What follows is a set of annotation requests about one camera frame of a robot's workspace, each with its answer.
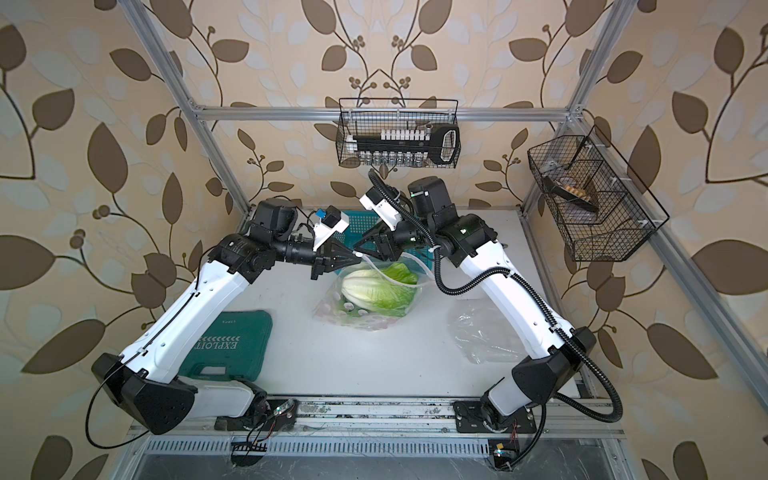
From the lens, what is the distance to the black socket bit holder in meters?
0.83

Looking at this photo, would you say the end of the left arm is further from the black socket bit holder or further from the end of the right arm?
the black socket bit holder

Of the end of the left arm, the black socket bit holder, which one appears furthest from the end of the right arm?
the black socket bit holder
